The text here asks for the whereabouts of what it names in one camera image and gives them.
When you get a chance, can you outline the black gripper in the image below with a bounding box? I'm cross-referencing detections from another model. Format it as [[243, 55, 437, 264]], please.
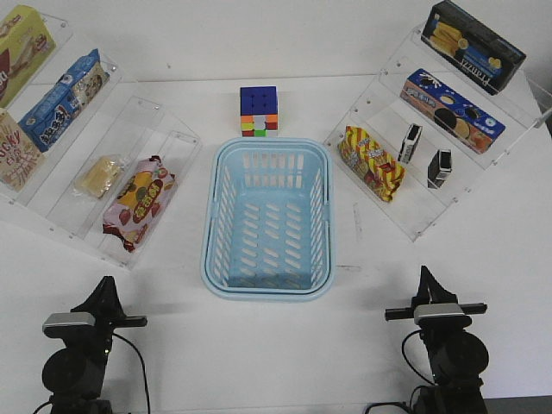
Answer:
[[385, 266, 487, 322], [69, 276, 147, 341]]

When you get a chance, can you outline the bread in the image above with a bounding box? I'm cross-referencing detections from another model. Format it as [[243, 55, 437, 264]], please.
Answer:
[[74, 155, 124, 199]]

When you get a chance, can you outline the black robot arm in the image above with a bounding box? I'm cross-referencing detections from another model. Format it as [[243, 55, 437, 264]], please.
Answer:
[[385, 266, 489, 413], [41, 276, 147, 413]]

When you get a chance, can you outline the black white tissue pack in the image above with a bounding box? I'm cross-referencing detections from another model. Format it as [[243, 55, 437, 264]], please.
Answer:
[[427, 149, 452, 189], [398, 123, 423, 164]]

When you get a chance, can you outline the light blue plastic basket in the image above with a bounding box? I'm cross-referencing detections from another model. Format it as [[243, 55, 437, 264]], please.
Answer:
[[201, 138, 336, 302]]

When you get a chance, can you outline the pink strawberry snack bag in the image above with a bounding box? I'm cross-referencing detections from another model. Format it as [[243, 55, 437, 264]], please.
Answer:
[[103, 155, 177, 252]]

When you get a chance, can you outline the red yellow striped snack bag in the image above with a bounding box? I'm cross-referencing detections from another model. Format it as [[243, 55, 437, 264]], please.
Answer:
[[337, 125, 405, 203]]

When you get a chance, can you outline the clear acrylic left shelf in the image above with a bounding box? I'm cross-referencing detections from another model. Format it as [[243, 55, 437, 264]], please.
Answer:
[[0, 8, 204, 272]]

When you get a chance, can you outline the clear acrylic shelf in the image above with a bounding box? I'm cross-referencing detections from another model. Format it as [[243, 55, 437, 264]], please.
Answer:
[[0, 8, 204, 272], [325, 26, 551, 241]]

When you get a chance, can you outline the clear acrylic right shelf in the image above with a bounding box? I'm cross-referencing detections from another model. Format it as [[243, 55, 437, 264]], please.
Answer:
[[325, 26, 551, 241]]

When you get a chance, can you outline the beige Pocky box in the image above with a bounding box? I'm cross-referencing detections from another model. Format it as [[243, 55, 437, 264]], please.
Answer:
[[0, 109, 45, 191]]

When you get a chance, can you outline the blue orange sandwich cookie box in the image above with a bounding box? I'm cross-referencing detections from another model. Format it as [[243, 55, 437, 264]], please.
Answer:
[[400, 68, 506, 154]]

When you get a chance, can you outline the multicolour puzzle cube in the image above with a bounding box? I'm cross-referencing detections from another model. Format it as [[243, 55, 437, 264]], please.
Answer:
[[240, 85, 279, 137]]

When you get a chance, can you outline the dark blue wafer box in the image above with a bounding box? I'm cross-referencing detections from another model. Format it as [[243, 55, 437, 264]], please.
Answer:
[[421, 1, 526, 96]]

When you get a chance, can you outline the yellow green snack box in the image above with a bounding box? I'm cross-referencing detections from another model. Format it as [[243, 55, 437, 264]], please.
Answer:
[[1, 4, 56, 108]]

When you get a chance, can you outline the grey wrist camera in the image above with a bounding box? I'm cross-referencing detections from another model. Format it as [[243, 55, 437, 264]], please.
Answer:
[[42, 312, 96, 339], [413, 303, 465, 325]]

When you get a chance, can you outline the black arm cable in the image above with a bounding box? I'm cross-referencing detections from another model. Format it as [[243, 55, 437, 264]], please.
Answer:
[[112, 332, 152, 414], [365, 330, 435, 414]]

